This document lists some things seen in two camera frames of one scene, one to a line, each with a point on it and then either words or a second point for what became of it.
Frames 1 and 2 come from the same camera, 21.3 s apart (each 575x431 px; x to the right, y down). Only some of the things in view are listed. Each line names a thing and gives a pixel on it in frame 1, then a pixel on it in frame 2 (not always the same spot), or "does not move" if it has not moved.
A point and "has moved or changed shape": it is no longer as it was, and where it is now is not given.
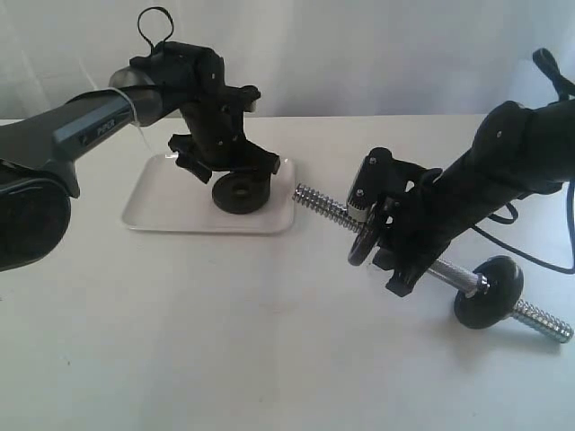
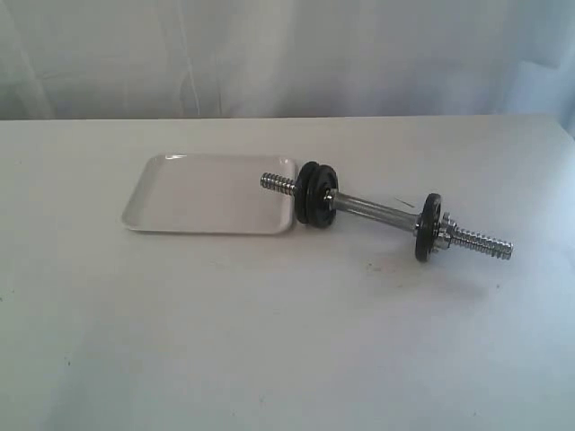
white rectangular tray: (170, 197) does not move
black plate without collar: (488, 310) → (322, 179)
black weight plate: (242, 192) → (302, 190)
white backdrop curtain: (306, 58) does not move
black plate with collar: (365, 219) has moved or changed shape
